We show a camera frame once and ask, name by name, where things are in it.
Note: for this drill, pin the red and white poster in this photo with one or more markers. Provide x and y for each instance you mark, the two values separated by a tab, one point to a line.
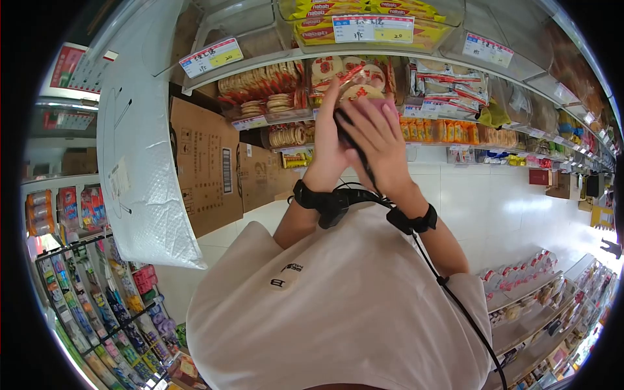
78	70

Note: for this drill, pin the person's right fingers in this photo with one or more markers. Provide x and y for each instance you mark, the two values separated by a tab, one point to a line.
375	124

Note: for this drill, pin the person's body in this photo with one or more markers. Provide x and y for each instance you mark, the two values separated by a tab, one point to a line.
341	312

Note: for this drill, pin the clear round cracker packet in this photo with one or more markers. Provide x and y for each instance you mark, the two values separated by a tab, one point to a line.
365	73

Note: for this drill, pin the person's left hand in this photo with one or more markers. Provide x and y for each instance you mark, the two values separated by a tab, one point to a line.
325	151

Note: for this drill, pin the black wrist band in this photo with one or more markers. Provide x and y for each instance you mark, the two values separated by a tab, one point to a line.
321	202
412	222

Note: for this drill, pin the person's left fingers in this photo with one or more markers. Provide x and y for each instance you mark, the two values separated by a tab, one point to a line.
330	100

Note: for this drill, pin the person's right hand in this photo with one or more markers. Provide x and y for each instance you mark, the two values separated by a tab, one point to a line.
387	156

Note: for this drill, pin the large brown cardboard box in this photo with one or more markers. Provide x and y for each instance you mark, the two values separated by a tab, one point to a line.
204	165

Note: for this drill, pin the dark red box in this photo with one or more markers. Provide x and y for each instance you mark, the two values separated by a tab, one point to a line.
539	176

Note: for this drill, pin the small brown cardboard box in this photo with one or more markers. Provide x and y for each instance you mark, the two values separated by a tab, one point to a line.
261	175

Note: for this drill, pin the white padded column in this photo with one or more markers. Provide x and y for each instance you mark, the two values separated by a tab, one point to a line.
141	146

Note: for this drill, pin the full low shop shelf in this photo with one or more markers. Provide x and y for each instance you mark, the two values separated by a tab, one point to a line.
541	317

